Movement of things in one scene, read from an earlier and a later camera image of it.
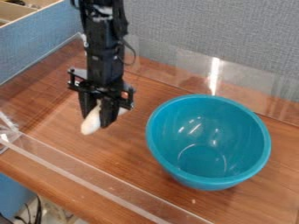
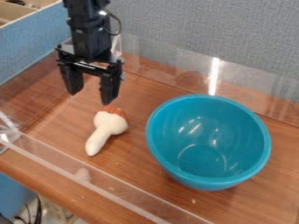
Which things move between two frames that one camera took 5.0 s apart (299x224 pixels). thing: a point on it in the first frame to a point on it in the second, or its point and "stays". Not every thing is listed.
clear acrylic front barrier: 49,187 stays
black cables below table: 39,214 stays
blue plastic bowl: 209,140 stays
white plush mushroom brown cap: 91,122 to 109,122
